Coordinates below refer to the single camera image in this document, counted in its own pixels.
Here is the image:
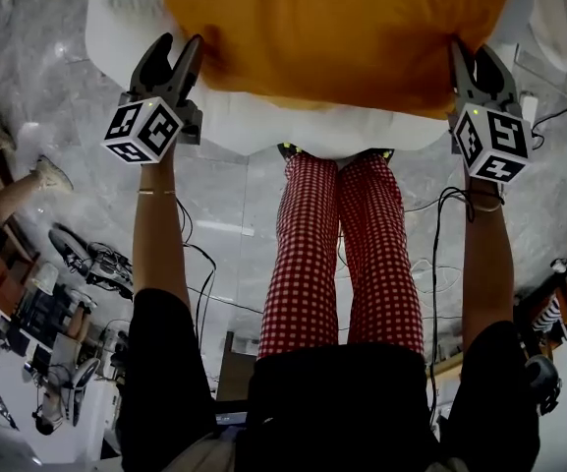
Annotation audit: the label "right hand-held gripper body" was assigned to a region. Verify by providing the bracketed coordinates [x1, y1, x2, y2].
[447, 98, 535, 186]

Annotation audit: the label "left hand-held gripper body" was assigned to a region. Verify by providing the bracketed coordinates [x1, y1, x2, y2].
[101, 89, 205, 166]

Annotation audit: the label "orange pillow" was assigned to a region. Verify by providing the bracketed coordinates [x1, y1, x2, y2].
[150, 0, 528, 121]

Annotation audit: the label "person's right forearm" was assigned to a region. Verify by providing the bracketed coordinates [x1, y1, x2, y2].
[460, 177, 516, 361]

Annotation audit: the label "person's left forearm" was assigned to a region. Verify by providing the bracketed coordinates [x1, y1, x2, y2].
[132, 152, 193, 314]

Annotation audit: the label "white round beanbag chair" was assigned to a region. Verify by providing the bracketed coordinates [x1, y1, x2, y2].
[85, 0, 567, 162]

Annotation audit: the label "black and beige wrist bands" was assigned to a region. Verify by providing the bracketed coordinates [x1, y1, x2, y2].
[465, 188, 506, 214]

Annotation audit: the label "person's right black shoe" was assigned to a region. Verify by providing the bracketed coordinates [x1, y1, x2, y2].
[360, 147, 397, 163]

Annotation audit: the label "person's black shoe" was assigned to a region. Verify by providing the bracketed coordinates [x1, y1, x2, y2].
[275, 141, 305, 159]
[360, 147, 397, 163]

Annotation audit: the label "person's left black shoe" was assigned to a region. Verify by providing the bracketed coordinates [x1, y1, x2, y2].
[275, 141, 305, 159]

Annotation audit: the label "yellow seat pad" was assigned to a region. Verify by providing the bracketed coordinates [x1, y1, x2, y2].
[257, 89, 398, 117]

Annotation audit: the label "black white gear pile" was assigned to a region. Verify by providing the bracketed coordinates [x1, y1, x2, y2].
[47, 222, 136, 301]

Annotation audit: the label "white bucket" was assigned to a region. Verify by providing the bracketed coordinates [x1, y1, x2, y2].
[28, 261, 61, 295]

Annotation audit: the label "brown cabinet with white top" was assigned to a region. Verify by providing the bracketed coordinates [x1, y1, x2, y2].
[0, 241, 36, 317]

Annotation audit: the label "person's red checked trousers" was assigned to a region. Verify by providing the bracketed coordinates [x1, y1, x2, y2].
[256, 151, 425, 362]

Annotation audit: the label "black waist-worn device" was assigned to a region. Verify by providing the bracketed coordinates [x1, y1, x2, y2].
[212, 409, 251, 428]

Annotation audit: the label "person's black shirt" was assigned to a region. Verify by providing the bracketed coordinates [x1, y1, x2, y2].
[115, 286, 543, 472]

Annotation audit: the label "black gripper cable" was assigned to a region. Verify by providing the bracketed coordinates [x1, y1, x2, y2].
[173, 195, 219, 363]
[428, 187, 506, 415]

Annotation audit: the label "beige bag strap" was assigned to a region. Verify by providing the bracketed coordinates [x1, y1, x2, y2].
[425, 454, 471, 472]
[174, 430, 250, 472]

